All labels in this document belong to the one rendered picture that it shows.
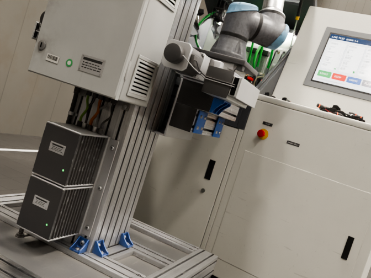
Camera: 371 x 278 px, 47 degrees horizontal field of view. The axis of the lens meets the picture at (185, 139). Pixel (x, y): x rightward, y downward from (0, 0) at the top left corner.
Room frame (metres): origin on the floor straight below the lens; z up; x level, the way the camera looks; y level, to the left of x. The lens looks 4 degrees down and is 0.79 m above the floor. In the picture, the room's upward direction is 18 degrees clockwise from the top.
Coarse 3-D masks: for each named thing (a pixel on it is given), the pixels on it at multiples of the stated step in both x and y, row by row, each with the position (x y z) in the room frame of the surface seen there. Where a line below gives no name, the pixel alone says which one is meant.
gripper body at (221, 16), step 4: (220, 0) 2.33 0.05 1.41; (224, 0) 2.31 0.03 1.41; (228, 0) 2.32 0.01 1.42; (220, 4) 2.32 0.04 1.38; (224, 4) 2.32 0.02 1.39; (228, 4) 2.36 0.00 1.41; (216, 8) 2.32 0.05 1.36; (220, 8) 2.31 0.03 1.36; (224, 8) 2.34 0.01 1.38; (216, 12) 2.33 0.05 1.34; (220, 12) 2.31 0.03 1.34; (224, 12) 2.31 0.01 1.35; (212, 16) 2.34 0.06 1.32; (216, 16) 2.32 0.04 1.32; (220, 16) 2.30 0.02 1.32; (224, 16) 2.33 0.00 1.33; (220, 20) 2.36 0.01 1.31
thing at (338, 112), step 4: (320, 104) 2.04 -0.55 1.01; (320, 108) 2.04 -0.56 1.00; (324, 108) 2.04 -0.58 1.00; (328, 108) 2.06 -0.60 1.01; (332, 108) 2.02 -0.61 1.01; (336, 108) 2.02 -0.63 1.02; (340, 108) 2.02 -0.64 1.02; (332, 112) 2.02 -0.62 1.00; (336, 112) 1.99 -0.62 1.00; (340, 112) 2.00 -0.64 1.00; (344, 116) 1.99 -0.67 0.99; (348, 116) 1.97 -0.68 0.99; (352, 116) 1.98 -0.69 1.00; (356, 116) 1.97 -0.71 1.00; (360, 116) 1.97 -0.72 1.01; (360, 120) 1.92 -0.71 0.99; (364, 120) 1.93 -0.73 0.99
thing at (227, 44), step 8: (224, 32) 1.71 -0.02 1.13; (216, 40) 1.73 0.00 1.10; (224, 40) 1.69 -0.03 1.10; (232, 40) 1.69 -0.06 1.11; (240, 40) 1.70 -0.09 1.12; (216, 48) 1.69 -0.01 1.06; (224, 48) 1.68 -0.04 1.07; (232, 48) 1.68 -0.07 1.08; (240, 48) 1.69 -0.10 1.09; (232, 56) 1.67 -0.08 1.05; (240, 56) 1.69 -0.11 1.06
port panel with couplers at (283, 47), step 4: (284, 44) 2.63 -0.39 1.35; (288, 44) 2.62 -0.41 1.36; (280, 48) 2.64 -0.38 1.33; (284, 48) 2.63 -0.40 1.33; (288, 48) 2.62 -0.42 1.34; (276, 52) 2.65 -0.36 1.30; (280, 52) 2.63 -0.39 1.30; (276, 56) 2.64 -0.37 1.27; (276, 60) 2.64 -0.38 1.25; (272, 64) 2.65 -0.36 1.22
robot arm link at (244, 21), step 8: (232, 8) 1.71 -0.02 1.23; (240, 8) 1.69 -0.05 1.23; (248, 8) 1.69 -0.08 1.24; (256, 8) 1.72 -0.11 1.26; (232, 16) 1.70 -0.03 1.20; (240, 16) 1.69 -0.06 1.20; (248, 16) 1.70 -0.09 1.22; (256, 16) 1.71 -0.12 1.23; (224, 24) 1.72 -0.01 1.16; (232, 24) 1.69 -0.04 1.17; (240, 24) 1.69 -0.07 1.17; (248, 24) 1.70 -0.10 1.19; (256, 24) 1.71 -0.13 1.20; (232, 32) 1.69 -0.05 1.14; (240, 32) 1.69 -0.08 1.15; (248, 32) 1.71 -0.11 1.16; (256, 32) 1.72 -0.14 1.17; (248, 40) 1.77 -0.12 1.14
